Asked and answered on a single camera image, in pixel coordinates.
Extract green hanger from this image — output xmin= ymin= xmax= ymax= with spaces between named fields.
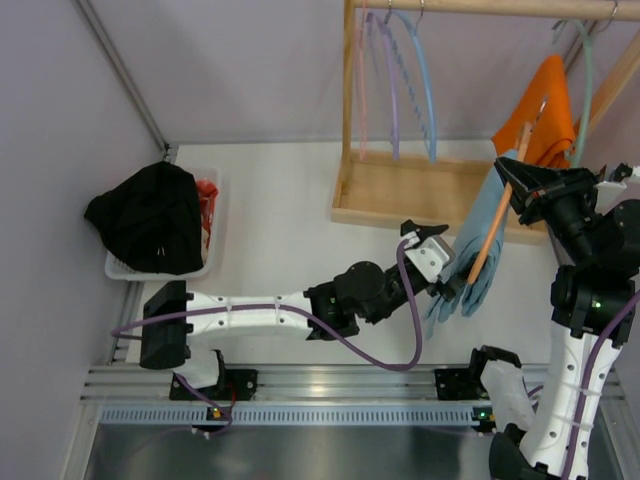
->
xmin=552 ymin=19 xmax=594 ymax=168

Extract wooden clothes rack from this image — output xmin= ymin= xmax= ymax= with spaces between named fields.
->
xmin=331 ymin=1 xmax=639 ymax=233

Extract aluminium mounting rail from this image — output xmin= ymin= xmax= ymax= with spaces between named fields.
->
xmin=82 ymin=363 xmax=626 ymax=407

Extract blue hanger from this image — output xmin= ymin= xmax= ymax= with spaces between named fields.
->
xmin=384 ymin=9 xmax=437 ymax=164

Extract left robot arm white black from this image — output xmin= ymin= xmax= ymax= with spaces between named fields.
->
xmin=139 ymin=220 xmax=455 ymax=390

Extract purple hanger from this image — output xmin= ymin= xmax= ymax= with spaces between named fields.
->
xmin=366 ymin=12 xmax=400 ymax=162

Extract grey corner wall profile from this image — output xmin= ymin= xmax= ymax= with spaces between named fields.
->
xmin=71 ymin=0 xmax=169 ymax=156

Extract pink hanger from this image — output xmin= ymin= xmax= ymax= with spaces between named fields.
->
xmin=356 ymin=0 xmax=368 ymax=160

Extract red white garment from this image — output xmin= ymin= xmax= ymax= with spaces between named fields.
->
xmin=196 ymin=179 xmax=219 ymax=249

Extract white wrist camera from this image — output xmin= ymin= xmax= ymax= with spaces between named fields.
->
xmin=596 ymin=163 xmax=639 ymax=210
xmin=402 ymin=233 xmax=455 ymax=284

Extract light blue trousers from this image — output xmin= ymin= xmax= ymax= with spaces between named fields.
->
xmin=423 ymin=166 xmax=507 ymax=340

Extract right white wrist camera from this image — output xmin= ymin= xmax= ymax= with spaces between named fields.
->
xmin=596 ymin=163 xmax=639 ymax=210

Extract orange hanger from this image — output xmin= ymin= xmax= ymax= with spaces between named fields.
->
xmin=467 ymin=95 xmax=548 ymax=285

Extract purple cable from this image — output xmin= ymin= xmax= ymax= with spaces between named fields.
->
xmin=109 ymin=237 xmax=425 ymax=436
xmin=524 ymin=292 xmax=640 ymax=480

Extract grey slotted cable duct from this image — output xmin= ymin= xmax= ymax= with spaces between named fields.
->
xmin=100 ymin=404 xmax=492 ymax=427

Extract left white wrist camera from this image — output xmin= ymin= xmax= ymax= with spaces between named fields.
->
xmin=402 ymin=233 xmax=455 ymax=284

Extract white plastic basket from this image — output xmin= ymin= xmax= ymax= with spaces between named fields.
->
xmin=104 ymin=192 xmax=224 ymax=282

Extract orange garment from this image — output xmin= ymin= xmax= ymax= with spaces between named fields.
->
xmin=492 ymin=55 xmax=576 ymax=169

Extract black garment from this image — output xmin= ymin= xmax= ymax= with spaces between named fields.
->
xmin=84 ymin=162 xmax=204 ymax=275

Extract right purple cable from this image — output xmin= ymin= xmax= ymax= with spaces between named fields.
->
xmin=524 ymin=292 xmax=640 ymax=480

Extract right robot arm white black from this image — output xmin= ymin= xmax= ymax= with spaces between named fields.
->
xmin=438 ymin=157 xmax=639 ymax=479

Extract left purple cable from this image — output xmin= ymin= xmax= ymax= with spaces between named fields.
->
xmin=109 ymin=237 xmax=425 ymax=436

